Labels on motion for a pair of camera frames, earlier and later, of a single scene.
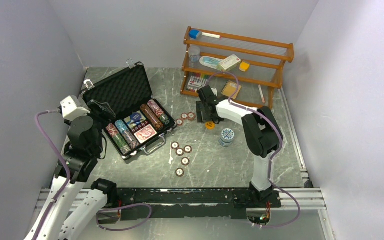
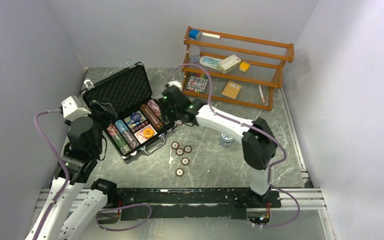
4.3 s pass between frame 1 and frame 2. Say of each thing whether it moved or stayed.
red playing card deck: stayed
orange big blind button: moved
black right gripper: moved
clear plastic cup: stayed
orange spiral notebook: stayed
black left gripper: stayed
